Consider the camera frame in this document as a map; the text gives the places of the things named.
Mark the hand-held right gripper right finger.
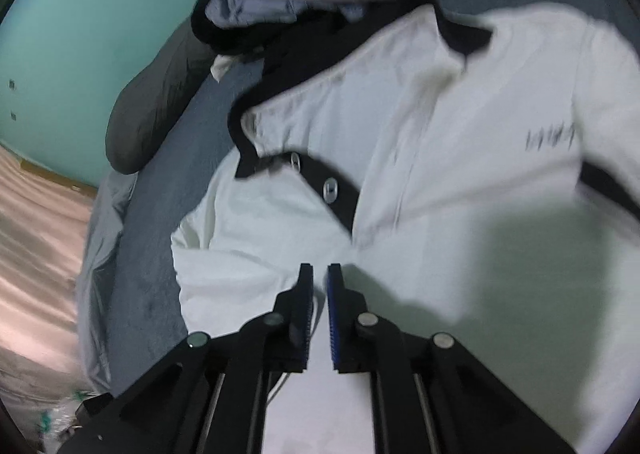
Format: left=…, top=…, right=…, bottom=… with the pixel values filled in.
left=327, top=263, right=576, bottom=454

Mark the pink curtain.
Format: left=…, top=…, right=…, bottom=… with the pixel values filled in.
left=0, top=143, right=102, bottom=416

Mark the clear plastic bag green print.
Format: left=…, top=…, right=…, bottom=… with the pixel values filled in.
left=29, top=380, right=102, bottom=454

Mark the small cream cloth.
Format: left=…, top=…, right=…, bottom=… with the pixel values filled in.
left=209, top=52, right=237, bottom=83

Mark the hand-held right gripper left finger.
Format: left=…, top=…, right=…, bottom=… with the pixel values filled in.
left=57, top=264, right=315, bottom=454

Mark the light grey duvet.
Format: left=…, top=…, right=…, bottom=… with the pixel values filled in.
left=74, top=170, right=139, bottom=393

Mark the white polo shirt black trim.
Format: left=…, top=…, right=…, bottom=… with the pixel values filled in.
left=170, top=1, right=640, bottom=454

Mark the blue patterned bed sheet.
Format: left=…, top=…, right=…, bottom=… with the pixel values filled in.
left=111, top=0, right=640, bottom=396

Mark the dark grey long pillow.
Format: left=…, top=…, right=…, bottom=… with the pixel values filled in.
left=104, top=25, right=222, bottom=175

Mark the wooden window frame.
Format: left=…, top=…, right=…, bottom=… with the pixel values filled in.
left=19, top=158, right=99, bottom=198

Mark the light blue shirt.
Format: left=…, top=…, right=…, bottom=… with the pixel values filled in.
left=205, top=0, right=367, bottom=30

